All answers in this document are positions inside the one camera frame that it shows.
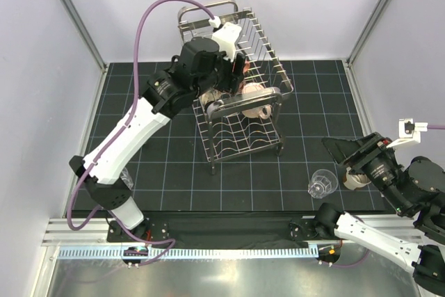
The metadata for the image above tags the aluminium frame rail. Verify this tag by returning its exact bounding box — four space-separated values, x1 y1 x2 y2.
41 216 418 242

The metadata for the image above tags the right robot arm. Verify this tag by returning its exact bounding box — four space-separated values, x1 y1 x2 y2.
313 132 444 296

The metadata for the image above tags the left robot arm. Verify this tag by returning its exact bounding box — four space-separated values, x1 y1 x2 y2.
69 36 245 242

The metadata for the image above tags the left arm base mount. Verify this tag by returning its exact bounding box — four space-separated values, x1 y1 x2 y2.
106 219 170 243

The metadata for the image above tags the cream floral painted mug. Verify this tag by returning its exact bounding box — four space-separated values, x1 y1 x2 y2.
200 89 221 106

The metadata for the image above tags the steel wire dish rack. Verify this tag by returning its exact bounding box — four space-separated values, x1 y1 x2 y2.
193 0 293 173

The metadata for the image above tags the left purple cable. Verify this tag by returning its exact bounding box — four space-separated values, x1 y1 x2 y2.
65 0 218 232

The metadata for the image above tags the brown metal-lined cup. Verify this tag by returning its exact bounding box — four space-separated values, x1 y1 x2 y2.
343 172 371 191

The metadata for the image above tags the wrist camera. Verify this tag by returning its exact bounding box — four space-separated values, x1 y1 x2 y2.
387 118 428 150
208 16 242 62

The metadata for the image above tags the black grid mat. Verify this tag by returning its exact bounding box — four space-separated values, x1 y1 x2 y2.
62 60 387 211

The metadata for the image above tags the coral mug white interior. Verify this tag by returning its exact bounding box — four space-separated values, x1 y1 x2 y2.
231 61 250 95

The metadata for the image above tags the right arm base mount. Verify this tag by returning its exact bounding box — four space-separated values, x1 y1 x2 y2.
289 218 318 241

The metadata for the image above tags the pink mug with handle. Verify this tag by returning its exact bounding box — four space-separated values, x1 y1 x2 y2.
241 82 272 120

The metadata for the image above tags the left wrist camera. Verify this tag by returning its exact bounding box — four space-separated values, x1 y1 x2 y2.
208 16 242 62

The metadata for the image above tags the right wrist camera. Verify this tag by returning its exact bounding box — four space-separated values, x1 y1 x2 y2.
387 118 428 150

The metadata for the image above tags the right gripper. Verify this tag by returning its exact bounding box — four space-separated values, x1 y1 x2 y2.
318 129 410 212

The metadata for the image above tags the white slotted cable duct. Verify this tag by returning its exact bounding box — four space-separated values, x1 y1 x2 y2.
57 245 318 261

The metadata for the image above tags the clear plastic cup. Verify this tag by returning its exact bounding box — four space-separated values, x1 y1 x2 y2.
307 169 338 199
120 168 134 189

